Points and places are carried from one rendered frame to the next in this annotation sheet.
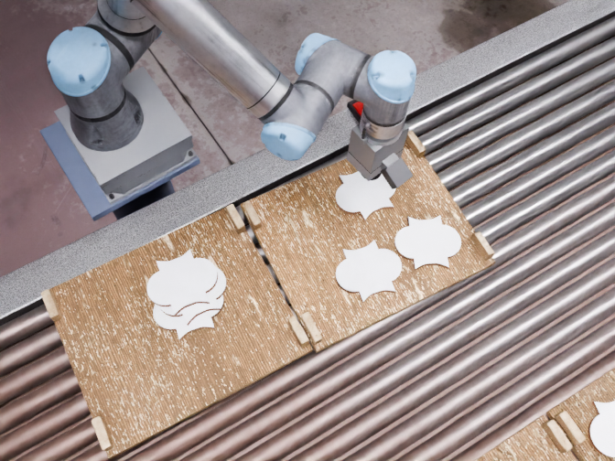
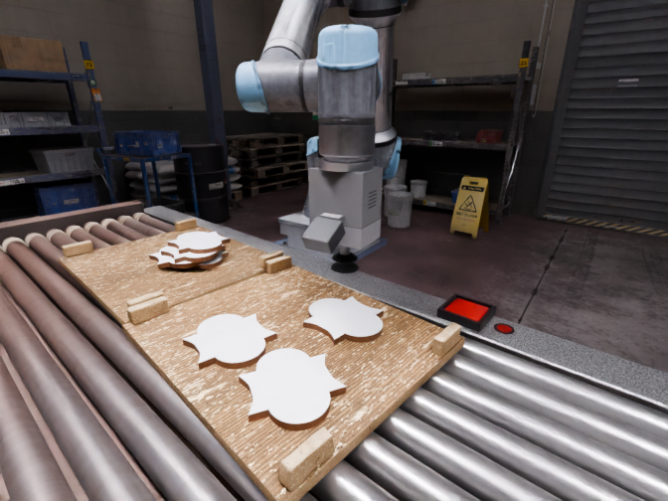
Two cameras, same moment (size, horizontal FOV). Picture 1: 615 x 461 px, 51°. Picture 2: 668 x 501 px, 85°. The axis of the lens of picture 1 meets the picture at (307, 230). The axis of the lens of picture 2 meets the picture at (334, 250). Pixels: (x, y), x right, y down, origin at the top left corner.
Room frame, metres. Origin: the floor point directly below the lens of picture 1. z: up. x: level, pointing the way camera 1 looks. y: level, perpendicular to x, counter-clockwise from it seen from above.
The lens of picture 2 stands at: (0.49, -0.61, 1.26)
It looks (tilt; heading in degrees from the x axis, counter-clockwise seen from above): 21 degrees down; 74
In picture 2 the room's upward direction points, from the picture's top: straight up
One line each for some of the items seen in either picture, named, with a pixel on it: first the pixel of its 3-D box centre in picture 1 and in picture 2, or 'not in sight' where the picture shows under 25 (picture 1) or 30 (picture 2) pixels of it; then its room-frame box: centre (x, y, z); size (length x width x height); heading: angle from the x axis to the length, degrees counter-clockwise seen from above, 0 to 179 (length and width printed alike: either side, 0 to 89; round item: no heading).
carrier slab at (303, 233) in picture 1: (365, 234); (288, 335); (0.55, -0.12, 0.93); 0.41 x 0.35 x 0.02; 120
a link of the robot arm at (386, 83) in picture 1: (387, 87); (347, 78); (0.65, -0.11, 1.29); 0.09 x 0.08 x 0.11; 65
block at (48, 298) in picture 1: (51, 305); (186, 225); (0.35, 0.48, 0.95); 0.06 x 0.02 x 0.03; 32
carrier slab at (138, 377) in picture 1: (176, 321); (172, 262); (0.34, 0.24, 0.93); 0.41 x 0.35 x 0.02; 122
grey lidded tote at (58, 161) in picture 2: not in sight; (64, 159); (-1.22, 4.11, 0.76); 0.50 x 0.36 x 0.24; 43
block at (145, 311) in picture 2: (311, 327); (148, 310); (0.34, -0.02, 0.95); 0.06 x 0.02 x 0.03; 30
